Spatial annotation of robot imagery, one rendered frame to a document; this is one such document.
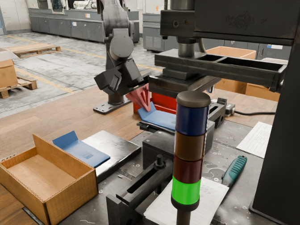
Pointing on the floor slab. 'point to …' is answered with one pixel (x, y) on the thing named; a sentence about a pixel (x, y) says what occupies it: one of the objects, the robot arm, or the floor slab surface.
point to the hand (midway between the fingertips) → (147, 109)
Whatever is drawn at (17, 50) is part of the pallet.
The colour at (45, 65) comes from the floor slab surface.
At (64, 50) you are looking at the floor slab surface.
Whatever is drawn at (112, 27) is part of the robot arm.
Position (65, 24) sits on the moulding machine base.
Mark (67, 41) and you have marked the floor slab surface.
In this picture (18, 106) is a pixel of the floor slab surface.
